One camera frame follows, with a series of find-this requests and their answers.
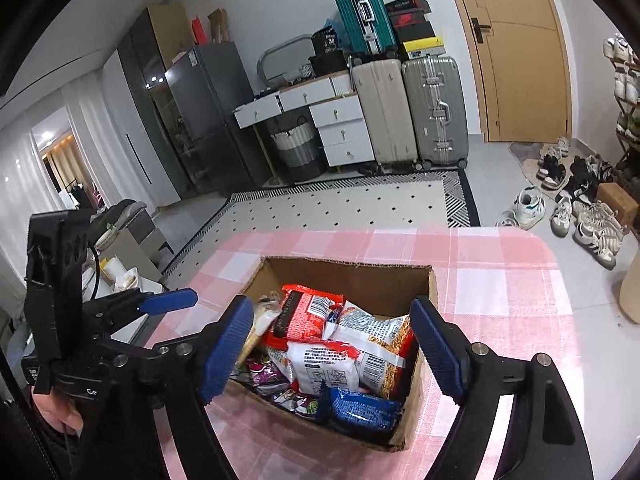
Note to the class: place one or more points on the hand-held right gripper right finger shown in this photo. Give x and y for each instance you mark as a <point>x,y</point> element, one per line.
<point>440,355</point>

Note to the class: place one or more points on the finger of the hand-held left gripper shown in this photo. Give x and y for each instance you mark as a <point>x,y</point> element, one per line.
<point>167,301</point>

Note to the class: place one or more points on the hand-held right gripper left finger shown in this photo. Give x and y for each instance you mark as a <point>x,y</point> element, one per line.
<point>225,355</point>

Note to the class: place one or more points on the purple snack packet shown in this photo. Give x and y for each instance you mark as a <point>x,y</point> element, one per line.
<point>262,372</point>

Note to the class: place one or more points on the pale beige snack packet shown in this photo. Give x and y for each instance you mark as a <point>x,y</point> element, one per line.
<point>264,325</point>

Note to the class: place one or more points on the large white noodle snack packet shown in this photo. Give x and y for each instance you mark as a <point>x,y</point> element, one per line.
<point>380,340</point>

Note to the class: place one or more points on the red black-label snack packet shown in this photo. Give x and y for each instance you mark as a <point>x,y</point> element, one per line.
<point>300,315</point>

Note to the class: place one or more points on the blue cookie packet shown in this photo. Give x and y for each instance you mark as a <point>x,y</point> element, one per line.
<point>365,407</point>

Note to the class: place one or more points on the white red-edged snack packet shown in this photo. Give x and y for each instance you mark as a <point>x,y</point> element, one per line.
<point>325,365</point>

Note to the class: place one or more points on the brown cardboard box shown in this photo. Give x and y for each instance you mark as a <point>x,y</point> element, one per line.
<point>350,275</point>

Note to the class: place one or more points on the person's left hand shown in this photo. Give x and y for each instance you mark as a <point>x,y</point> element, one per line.
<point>55,410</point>

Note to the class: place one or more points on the white side table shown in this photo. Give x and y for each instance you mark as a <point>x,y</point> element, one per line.
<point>147,287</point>

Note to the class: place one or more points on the white mug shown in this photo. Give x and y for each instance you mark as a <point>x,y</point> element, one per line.
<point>112,270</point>

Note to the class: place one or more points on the grey chair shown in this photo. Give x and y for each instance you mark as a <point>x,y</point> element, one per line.
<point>140,230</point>

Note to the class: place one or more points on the pink checked tablecloth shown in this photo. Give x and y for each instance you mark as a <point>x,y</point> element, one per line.
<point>500,285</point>

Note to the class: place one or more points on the hanging clothes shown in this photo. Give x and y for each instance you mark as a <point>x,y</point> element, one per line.
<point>82,196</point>

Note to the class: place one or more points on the white curtain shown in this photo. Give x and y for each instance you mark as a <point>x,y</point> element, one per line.
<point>20,185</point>

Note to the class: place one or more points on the grey refrigerator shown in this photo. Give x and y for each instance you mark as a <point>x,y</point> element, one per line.
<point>210,110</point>

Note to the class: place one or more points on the beige trash bin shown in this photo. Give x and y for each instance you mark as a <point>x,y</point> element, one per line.
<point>631,295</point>

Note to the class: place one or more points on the grey white laundry basket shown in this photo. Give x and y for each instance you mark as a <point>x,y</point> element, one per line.
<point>295,145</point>

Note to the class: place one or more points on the pile of sneakers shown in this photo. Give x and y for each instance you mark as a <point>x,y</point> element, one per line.
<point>595,225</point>

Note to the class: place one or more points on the dark glass cabinet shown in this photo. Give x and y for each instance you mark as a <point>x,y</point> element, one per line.
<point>145,85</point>

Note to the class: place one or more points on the grey door mat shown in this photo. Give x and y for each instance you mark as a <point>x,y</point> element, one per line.
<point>525,150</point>

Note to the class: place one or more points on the small cardboard box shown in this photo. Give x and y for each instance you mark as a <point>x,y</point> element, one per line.
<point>617,205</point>

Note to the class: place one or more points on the white drawer desk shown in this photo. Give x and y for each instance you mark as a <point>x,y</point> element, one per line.
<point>340,132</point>

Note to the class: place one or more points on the silver suitcase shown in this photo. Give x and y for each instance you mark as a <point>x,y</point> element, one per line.
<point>430,110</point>

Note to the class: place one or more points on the beige suitcase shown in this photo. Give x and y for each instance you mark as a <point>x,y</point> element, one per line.
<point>385,110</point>

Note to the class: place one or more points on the bamboo shoe rack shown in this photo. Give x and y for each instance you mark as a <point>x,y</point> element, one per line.
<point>627,160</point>

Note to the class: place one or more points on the tall flat cardboard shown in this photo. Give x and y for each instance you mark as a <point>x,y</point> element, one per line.
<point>170,30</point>

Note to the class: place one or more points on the red flat box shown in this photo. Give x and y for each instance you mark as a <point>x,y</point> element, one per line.
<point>200,31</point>

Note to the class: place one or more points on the brown cardboard piece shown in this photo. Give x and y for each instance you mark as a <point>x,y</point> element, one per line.
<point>218,25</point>

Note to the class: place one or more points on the wooden door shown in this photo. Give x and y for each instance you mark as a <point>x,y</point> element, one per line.
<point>525,85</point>

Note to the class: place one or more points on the black bag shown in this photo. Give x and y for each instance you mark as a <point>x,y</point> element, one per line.
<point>327,42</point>

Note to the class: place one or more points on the yellow black shoebox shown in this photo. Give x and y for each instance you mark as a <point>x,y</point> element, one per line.
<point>425,47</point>

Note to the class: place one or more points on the blue plastic bag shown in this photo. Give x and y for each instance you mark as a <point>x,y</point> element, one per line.
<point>332,26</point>

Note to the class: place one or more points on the red logo shoebox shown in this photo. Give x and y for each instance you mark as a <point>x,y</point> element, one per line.
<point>410,19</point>

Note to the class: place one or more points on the teal suitcase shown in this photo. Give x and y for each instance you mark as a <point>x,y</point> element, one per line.
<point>360,15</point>

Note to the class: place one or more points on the row of sneakers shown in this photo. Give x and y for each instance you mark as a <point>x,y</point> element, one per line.
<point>620,52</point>

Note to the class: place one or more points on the black red-striped shoebox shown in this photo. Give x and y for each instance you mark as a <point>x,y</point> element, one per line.
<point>407,4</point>

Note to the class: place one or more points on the oval grey frame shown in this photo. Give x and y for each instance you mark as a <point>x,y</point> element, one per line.
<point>280,44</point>

